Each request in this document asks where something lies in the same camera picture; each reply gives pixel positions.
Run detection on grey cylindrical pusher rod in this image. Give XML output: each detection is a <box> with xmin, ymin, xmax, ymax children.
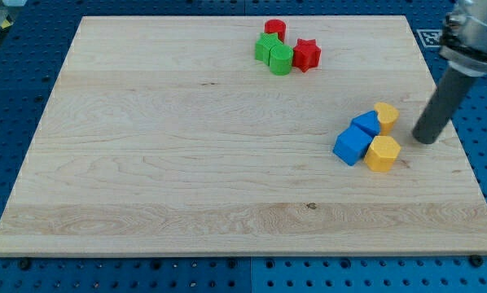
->
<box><xmin>411</xmin><ymin>66</ymin><xmax>477</xmax><ymax>144</ymax></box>

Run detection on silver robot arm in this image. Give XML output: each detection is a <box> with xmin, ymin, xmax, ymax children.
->
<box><xmin>412</xmin><ymin>0</ymin><xmax>487</xmax><ymax>144</ymax></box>

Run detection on yellow heart block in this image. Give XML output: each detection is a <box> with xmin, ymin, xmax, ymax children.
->
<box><xmin>374</xmin><ymin>102</ymin><xmax>399</xmax><ymax>136</ymax></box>

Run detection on blue triangle block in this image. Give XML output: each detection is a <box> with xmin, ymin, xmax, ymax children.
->
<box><xmin>351</xmin><ymin>111</ymin><xmax>381</xmax><ymax>137</ymax></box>

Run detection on blue cube block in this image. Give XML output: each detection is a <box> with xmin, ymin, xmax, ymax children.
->
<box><xmin>332</xmin><ymin>125</ymin><xmax>373</xmax><ymax>166</ymax></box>

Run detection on white fiducial marker tag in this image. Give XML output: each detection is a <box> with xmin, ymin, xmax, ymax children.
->
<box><xmin>416</xmin><ymin>28</ymin><xmax>442</xmax><ymax>48</ymax></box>

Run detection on yellow hexagon block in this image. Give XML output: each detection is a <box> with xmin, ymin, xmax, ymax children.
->
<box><xmin>363</xmin><ymin>136</ymin><xmax>401</xmax><ymax>172</ymax></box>

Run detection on red star block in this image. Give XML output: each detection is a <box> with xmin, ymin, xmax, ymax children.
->
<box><xmin>292</xmin><ymin>38</ymin><xmax>322</xmax><ymax>72</ymax></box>

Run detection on green cylinder block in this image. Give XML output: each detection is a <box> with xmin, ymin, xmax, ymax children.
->
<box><xmin>269</xmin><ymin>45</ymin><xmax>293</xmax><ymax>76</ymax></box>

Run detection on red cylinder block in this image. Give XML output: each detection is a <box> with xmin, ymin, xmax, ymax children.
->
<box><xmin>264</xmin><ymin>19</ymin><xmax>287</xmax><ymax>42</ymax></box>

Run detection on green star block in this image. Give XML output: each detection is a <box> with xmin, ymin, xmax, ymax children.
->
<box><xmin>255</xmin><ymin>33</ymin><xmax>283</xmax><ymax>66</ymax></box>

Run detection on wooden board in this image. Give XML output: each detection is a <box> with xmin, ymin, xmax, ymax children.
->
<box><xmin>0</xmin><ymin>15</ymin><xmax>487</xmax><ymax>257</ymax></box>

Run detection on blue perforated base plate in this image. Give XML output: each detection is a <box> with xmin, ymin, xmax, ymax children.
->
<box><xmin>0</xmin><ymin>0</ymin><xmax>487</xmax><ymax>292</ymax></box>

